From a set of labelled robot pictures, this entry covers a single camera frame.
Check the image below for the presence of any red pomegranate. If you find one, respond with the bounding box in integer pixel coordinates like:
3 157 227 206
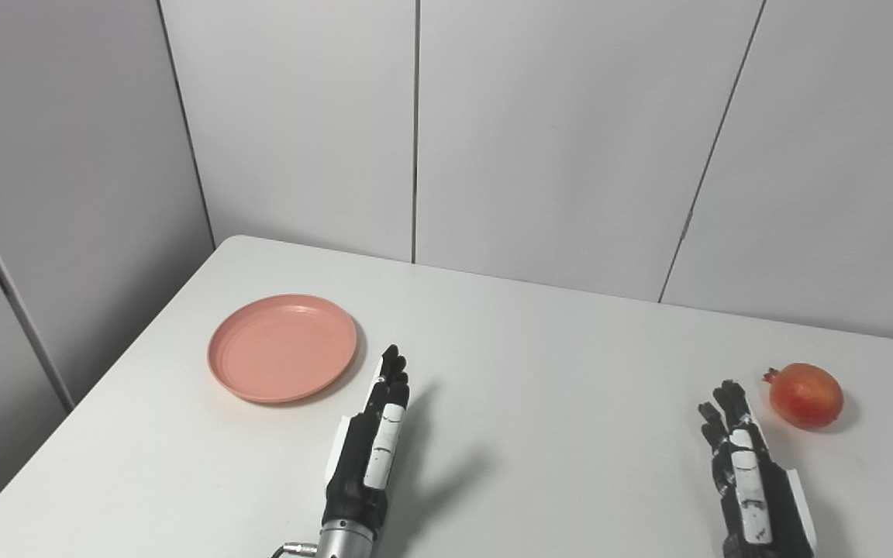
762 363 844 431

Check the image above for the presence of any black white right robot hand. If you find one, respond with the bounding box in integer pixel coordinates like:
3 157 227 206
698 379 817 558

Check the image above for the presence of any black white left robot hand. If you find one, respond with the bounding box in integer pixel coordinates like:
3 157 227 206
322 345 411 536

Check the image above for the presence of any pink round plate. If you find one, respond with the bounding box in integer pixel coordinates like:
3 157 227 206
208 294 358 405

